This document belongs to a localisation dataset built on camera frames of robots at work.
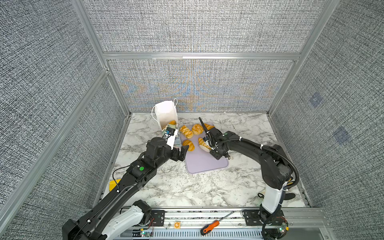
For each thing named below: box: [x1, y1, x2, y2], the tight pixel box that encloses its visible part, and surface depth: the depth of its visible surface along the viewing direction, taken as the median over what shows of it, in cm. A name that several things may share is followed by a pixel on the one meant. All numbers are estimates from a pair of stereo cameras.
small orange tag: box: [174, 220, 181, 229], surface depth 73 cm
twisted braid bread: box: [179, 125, 194, 139], surface depth 105 cm
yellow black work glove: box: [283, 176, 296, 201], surface depth 81 cm
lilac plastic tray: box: [181, 131, 229, 174], surface depth 94 cm
